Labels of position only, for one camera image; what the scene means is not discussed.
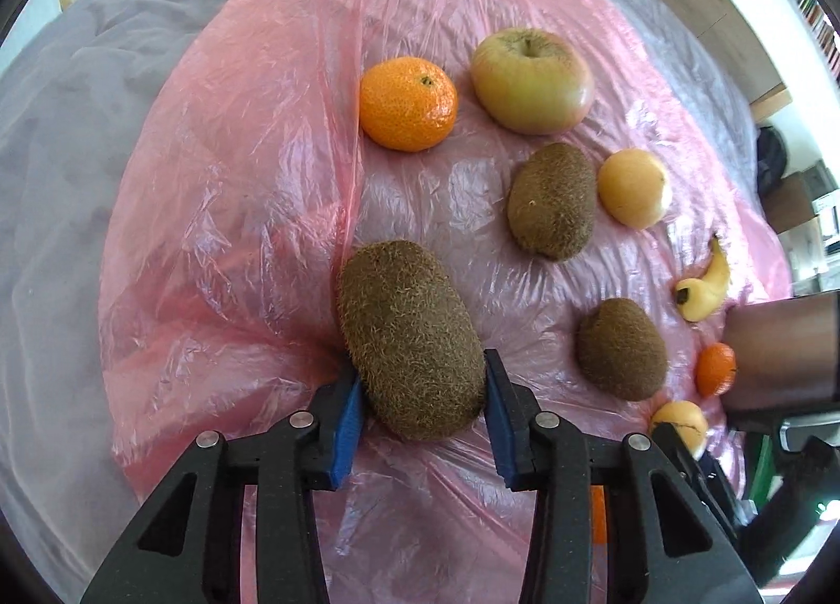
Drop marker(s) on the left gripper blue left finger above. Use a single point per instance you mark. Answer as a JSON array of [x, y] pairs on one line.
[[183, 545]]

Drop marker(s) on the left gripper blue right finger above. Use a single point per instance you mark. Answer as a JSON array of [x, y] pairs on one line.
[[667, 538]]

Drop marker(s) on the cracked pale yellow fruit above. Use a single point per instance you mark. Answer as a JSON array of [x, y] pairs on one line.
[[689, 422]]

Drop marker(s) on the large brown kiwi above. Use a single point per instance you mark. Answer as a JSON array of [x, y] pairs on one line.
[[619, 351]]

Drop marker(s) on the yellow banana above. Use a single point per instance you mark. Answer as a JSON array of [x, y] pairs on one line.
[[698, 297]]

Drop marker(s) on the small tangerine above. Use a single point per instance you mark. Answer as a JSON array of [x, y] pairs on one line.
[[407, 104]]

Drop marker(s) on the tangerine front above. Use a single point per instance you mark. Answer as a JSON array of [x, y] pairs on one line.
[[599, 525]]

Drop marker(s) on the green metal tray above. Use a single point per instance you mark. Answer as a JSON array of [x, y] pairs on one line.
[[760, 469]]

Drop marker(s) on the wooden drawer cabinet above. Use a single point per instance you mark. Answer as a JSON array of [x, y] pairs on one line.
[[792, 200]]

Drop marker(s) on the black backpack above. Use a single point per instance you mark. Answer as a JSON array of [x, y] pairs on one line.
[[772, 160]]

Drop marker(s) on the small pale yellow fruit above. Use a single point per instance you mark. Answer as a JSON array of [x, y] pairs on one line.
[[634, 187]]

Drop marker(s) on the red green apple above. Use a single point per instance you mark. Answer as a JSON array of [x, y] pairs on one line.
[[532, 81]]

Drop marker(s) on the pink plastic sheet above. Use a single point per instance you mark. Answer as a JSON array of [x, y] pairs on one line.
[[252, 182]]

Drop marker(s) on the grey bed cover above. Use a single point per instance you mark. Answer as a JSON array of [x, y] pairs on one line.
[[73, 103]]

